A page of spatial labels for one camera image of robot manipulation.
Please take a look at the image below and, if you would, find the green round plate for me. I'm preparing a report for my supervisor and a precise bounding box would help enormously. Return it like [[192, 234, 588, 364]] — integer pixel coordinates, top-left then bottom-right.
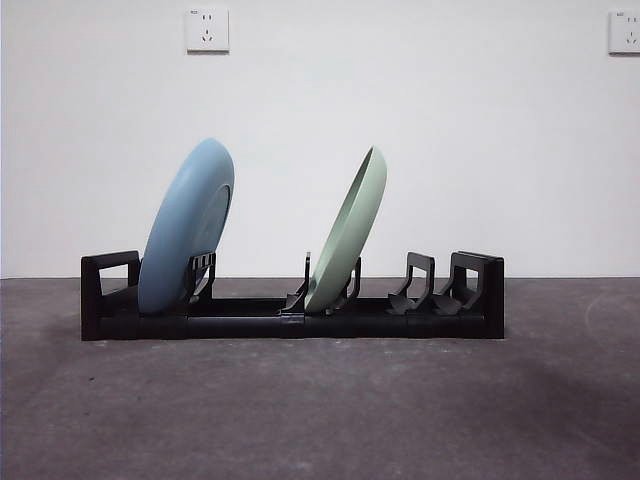
[[303, 145, 389, 316]]

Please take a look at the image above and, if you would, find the blue round plate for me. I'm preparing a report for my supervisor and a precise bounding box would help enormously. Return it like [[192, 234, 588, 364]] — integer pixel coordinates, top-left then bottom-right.
[[137, 138, 236, 316]]

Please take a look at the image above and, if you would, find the black plastic plate rack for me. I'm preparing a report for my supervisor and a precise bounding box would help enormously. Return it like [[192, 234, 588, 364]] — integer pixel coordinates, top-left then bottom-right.
[[80, 249, 505, 342]]

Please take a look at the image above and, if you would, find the white wall socket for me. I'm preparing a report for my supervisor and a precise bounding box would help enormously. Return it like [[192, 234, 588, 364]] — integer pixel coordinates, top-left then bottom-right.
[[186, 6, 231, 54], [607, 9, 640, 56]]

